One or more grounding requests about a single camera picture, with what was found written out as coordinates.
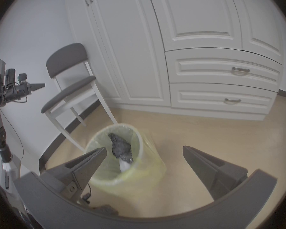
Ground white trash bin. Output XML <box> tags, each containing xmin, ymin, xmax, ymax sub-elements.
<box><xmin>85</xmin><ymin>124</ymin><xmax>144</xmax><ymax>187</ymax></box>

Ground grey and white wrapper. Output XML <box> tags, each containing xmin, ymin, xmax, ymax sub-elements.
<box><xmin>108</xmin><ymin>133</ymin><xmax>134</xmax><ymax>172</ymax></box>

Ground black cable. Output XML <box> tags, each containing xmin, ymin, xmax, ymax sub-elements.
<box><xmin>82</xmin><ymin>183</ymin><xmax>92</xmax><ymax>204</ymax></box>
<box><xmin>2</xmin><ymin>112</ymin><xmax>24</xmax><ymax>163</ymax></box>

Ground white wardrobe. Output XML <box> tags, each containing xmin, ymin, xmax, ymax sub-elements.
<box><xmin>65</xmin><ymin>0</ymin><xmax>284</xmax><ymax>121</ymax></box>

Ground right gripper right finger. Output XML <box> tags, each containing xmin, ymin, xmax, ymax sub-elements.
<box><xmin>182</xmin><ymin>146</ymin><xmax>248</xmax><ymax>202</ymax></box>

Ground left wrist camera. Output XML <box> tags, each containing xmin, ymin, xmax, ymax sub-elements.
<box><xmin>17</xmin><ymin>73</ymin><xmax>28</xmax><ymax>85</ymax></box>

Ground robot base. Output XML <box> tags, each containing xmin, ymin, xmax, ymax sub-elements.
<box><xmin>1</xmin><ymin>155</ymin><xmax>119</xmax><ymax>217</ymax></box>

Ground yellow-green clear plastic bag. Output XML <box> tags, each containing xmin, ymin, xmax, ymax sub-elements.
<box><xmin>85</xmin><ymin>124</ymin><xmax>167</xmax><ymax>198</ymax></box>

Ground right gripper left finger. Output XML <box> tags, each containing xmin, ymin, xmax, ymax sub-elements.
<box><xmin>41</xmin><ymin>147</ymin><xmax>108</xmax><ymax>201</ymax></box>

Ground white chair with grey seat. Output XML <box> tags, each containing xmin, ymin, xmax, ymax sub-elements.
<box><xmin>41</xmin><ymin>43</ymin><xmax>118</xmax><ymax>152</ymax></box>

